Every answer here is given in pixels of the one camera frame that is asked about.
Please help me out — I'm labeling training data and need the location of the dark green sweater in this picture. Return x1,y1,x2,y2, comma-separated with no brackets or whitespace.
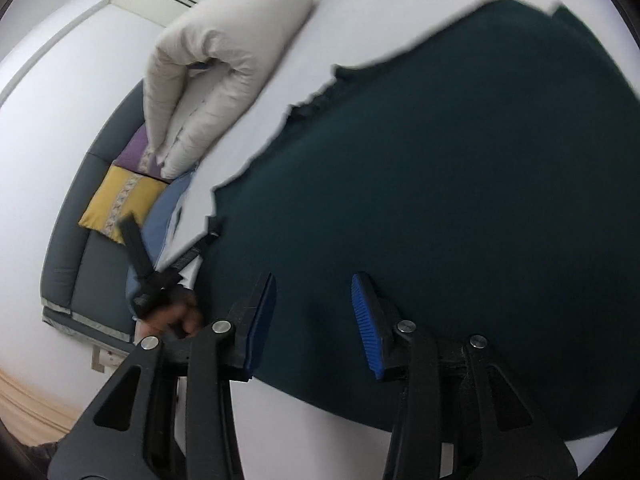
202,0,640,443

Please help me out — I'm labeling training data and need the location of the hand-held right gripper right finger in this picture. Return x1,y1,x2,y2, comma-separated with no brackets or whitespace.
351,272,581,480

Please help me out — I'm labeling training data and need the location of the grey upholstered headboard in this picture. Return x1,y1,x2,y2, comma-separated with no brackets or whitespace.
40,80,151,346

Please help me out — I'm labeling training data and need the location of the person's left hand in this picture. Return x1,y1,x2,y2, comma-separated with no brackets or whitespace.
137,287,206,343

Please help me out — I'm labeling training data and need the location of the yellow cushion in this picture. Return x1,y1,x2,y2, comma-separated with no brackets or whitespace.
78,166,168,246

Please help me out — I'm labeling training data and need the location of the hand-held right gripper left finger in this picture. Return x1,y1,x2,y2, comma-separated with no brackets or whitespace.
47,272,278,480

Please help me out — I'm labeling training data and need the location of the rolled beige duvet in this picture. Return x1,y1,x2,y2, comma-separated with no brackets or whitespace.
142,0,316,181

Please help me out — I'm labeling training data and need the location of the bed with white sheet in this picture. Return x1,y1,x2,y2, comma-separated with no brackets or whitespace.
135,0,640,480

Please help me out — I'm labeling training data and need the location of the purple cushion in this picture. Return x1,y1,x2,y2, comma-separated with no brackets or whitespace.
114,125,166,178

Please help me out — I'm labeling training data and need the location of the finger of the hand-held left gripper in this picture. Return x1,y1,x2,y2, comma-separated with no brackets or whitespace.
119,212,156,281
162,216,223,273

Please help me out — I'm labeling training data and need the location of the blue pillow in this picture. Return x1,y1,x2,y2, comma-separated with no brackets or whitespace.
125,172,196,321

